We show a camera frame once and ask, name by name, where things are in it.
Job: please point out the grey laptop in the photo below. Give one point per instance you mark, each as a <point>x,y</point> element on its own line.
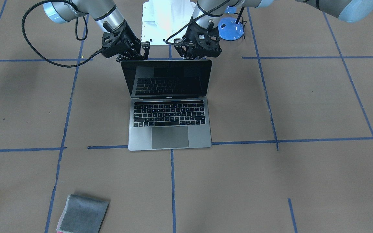
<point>169,107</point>

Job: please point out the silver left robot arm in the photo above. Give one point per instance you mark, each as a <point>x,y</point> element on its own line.
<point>211,11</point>

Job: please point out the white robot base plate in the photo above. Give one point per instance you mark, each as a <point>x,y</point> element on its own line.
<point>162,18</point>

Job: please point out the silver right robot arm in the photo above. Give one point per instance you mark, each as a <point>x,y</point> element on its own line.
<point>104,12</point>

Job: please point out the blue desk lamp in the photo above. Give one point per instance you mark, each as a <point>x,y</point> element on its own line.
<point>230,28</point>

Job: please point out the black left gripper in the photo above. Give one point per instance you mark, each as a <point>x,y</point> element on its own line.
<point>190,35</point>

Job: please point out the folded grey cloth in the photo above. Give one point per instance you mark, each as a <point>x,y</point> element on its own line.
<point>82,214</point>

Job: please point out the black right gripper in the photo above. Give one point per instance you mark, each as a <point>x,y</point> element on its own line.
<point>130,36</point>

